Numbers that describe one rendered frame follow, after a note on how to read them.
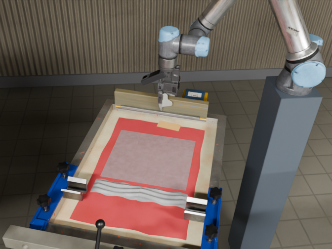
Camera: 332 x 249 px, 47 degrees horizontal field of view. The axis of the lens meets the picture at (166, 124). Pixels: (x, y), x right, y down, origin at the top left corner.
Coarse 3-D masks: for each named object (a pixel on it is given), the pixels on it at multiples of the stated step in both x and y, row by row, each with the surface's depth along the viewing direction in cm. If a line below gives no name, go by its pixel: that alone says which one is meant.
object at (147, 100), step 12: (120, 96) 163; (132, 96) 162; (144, 96) 160; (156, 96) 160; (168, 96) 160; (156, 108) 163; (168, 108) 162; (180, 108) 161; (192, 108) 159; (204, 108) 158
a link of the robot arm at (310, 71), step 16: (272, 0) 125; (288, 0) 123; (288, 16) 126; (288, 32) 129; (304, 32) 129; (288, 48) 134; (304, 48) 131; (288, 64) 138; (304, 64) 132; (320, 64) 131; (304, 80) 136; (320, 80) 135
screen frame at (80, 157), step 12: (108, 108) 178; (96, 120) 170; (192, 120) 178; (216, 120) 175; (96, 132) 164; (216, 132) 167; (84, 144) 157; (216, 144) 161; (84, 156) 152; (216, 156) 155; (216, 168) 149; (216, 180) 144; (60, 204) 134; (48, 228) 124; (60, 228) 124; (72, 228) 124; (108, 240) 121; (120, 240) 121; (132, 240) 121; (144, 240) 122
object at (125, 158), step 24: (120, 120) 177; (120, 144) 163; (144, 144) 164; (96, 168) 151; (120, 168) 152; (144, 168) 152; (96, 192) 141; (72, 216) 132; (96, 216) 132; (120, 216) 133
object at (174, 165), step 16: (160, 128) 173; (192, 128) 174; (160, 144) 164; (176, 144) 165; (192, 144) 165; (160, 160) 156; (176, 160) 157; (192, 160) 157; (160, 176) 149; (176, 176) 149; (192, 176) 150; (192, 192) 143; (144, 208) 136; (160, 208) 136; (176, 208) 137; (144, 224) 131; (160, 224) 131; (176, 224) 131
